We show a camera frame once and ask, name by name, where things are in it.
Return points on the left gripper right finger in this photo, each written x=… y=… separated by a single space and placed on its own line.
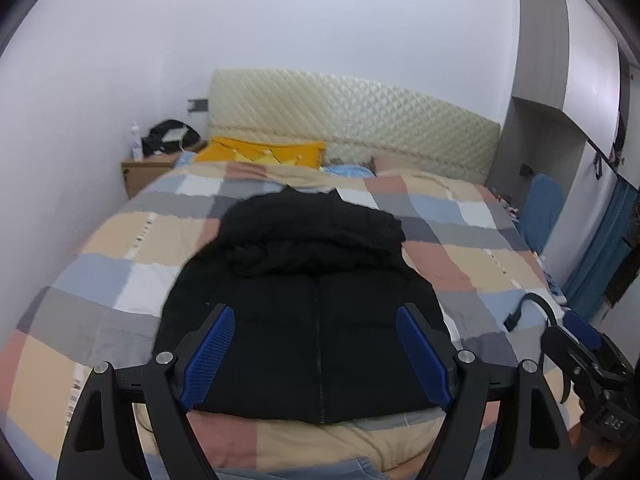
x=530 y=440

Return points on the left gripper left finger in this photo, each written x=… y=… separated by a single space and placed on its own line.
x=102 y=440

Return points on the black puffer jacket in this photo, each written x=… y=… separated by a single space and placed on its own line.
x=315 y=284

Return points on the person's right hand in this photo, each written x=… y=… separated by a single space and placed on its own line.
x=592 y=452

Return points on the plaid patchwork duvet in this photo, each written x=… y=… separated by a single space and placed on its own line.
x=106 y=304

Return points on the blue curtain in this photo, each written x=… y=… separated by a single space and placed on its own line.
x=587 y=283

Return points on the blue cloth on chair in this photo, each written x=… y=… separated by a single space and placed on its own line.
x=544 y=202

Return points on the wooden nightstand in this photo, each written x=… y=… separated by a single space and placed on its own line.
x=137 y=174

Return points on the white spray bottle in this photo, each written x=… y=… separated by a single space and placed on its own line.
x=136 y=143

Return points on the beige pillow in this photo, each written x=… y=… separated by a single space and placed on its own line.
x=386 y=165

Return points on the black bag on nightstand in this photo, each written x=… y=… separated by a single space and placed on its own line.
x=152 y=142

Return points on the white charger on bag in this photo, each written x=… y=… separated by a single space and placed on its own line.
x=174 y=135

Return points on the grey overhead cabinet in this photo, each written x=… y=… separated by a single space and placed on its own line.
x=568 y=60

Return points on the light blue pillow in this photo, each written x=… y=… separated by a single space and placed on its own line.
x=348 y=171

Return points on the yellow crown pillow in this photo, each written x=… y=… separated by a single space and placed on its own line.
x=221 y=149

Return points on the cream quilted headboard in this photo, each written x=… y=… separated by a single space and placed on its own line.
x=356 y=118

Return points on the black wall switch right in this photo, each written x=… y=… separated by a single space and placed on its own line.
x=526 y=171

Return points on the grey wall socket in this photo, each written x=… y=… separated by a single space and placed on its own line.
x=197 y=106

